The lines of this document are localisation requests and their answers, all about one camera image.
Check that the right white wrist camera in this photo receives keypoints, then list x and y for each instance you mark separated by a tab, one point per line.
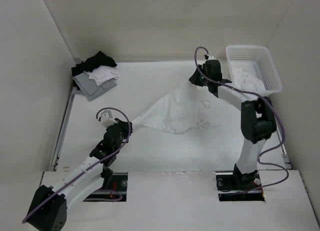
209	57

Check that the white plastic basket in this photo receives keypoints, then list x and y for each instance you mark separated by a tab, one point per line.
261	58

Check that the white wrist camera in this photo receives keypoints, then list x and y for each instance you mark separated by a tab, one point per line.
105	118
209	57

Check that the metal table frame rail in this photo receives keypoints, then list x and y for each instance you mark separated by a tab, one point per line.
55	154

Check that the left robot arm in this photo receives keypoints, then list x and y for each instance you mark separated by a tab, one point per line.
50	205

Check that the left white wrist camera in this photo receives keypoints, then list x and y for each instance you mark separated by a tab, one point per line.
105	118

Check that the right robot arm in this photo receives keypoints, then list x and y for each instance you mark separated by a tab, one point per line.
257	124

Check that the white tank top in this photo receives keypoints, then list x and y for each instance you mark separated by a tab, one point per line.
176	112

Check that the white tank tops in basket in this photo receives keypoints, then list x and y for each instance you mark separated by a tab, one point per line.
245	76

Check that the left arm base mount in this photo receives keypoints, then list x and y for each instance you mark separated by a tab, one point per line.
114	189

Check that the grey folded tank top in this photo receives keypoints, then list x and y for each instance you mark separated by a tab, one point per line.
90	89

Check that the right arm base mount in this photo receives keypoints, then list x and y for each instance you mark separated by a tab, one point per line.
230	191

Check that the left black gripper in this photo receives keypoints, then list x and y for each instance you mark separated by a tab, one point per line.
125	126

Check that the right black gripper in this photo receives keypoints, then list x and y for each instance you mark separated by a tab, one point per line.
194	79

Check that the black folded tank top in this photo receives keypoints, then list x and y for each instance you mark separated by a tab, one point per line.
94	62

